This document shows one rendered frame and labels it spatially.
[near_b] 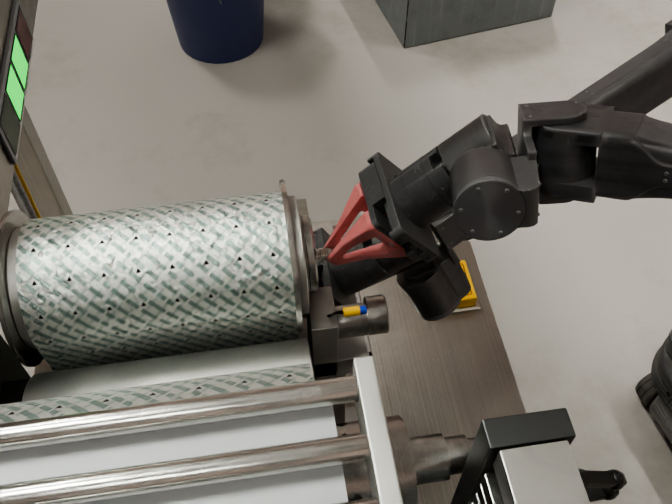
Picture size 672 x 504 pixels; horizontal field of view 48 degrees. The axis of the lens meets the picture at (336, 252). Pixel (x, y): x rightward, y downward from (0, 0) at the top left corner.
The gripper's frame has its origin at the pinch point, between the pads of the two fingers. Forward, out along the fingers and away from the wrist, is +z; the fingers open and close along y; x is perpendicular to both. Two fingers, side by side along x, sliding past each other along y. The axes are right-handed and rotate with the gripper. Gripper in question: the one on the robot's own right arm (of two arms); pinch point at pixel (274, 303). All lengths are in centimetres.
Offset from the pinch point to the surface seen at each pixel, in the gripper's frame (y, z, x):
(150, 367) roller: -15.1, 3.1, 18.8
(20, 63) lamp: 35.8, 20.2, 24.1
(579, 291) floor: 62, -26, -137
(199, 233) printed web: -7.3, -6.4, 23.4
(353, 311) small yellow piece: -12.6, -13.9, 10.2
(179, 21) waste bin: 186, 62, -68
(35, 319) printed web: -11.9, 8.3, 27.6
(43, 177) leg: 72, 63, -17
